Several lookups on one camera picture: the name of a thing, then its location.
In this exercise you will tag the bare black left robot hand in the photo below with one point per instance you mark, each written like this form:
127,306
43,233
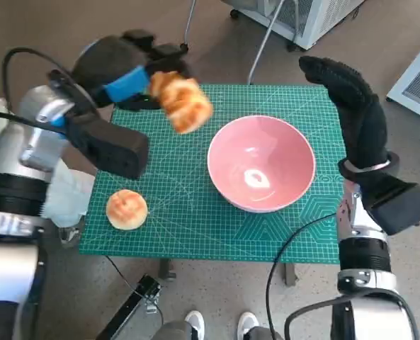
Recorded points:
124,56

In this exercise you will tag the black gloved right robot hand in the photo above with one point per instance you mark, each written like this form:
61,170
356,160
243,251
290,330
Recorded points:
362,120

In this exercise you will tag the long braided toy bread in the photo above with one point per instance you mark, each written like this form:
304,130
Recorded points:
183,102

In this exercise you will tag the pink bowl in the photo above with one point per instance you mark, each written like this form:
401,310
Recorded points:
259,148

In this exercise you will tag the round toy bread bun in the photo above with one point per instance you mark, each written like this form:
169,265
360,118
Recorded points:
126,209

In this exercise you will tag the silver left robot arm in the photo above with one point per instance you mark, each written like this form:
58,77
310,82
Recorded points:
8,156

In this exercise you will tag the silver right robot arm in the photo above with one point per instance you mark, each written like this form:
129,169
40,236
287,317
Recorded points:
362,255

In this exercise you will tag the silver chair leg with caster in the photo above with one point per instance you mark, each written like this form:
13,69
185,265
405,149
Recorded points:
190,21

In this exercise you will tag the white mesh cabinet on casters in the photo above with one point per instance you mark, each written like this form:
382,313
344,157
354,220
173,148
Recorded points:
323,16

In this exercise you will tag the green cutting mat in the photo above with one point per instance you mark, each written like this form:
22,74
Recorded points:
195,212

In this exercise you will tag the person's foot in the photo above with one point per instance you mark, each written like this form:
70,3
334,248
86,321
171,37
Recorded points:
248,324
194,323

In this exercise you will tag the person's leg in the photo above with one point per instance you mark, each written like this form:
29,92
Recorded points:
264,334
174,332

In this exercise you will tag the black metal stand bar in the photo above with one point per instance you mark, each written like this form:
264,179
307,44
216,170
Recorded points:
131,308

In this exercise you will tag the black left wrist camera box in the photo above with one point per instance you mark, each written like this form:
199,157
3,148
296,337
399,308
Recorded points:
114,148

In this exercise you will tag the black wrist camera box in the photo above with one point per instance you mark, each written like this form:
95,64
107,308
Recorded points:
401,209
114,148

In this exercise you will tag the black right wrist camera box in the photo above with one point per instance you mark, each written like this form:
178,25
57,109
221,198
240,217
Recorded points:
401,209

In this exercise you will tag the grey table leg bracket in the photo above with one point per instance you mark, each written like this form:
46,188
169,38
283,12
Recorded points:
290,274
167,271

